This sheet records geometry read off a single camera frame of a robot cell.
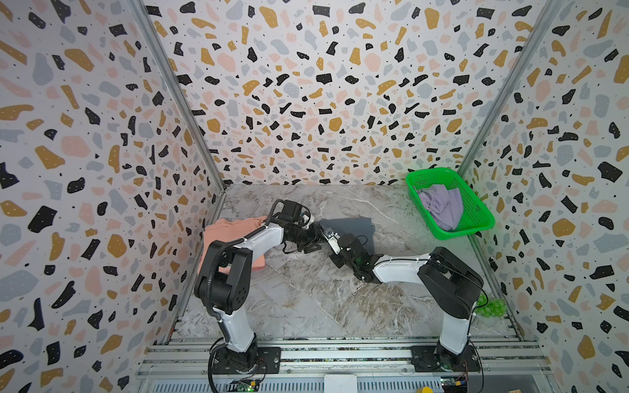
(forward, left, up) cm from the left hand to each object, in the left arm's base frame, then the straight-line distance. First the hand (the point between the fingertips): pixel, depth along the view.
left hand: (329, 238), depth 88 cm
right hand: (+2, 0, -4) cm, 4 cm away
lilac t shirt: (+22, -53, -8) cm, 58 cm away
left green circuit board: (-42, +25, -14) cm, 51 cm away
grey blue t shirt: (+12, -12, -11) cm, 21 cm away
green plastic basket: (+16, -64, -9) cm, 67 cm away
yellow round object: (-44, -25, -6) cm, 51 cm away
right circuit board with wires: (-43, -36, -13) cm, 58 cm away
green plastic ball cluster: (-23, -54, -7) cm, 59 cm away
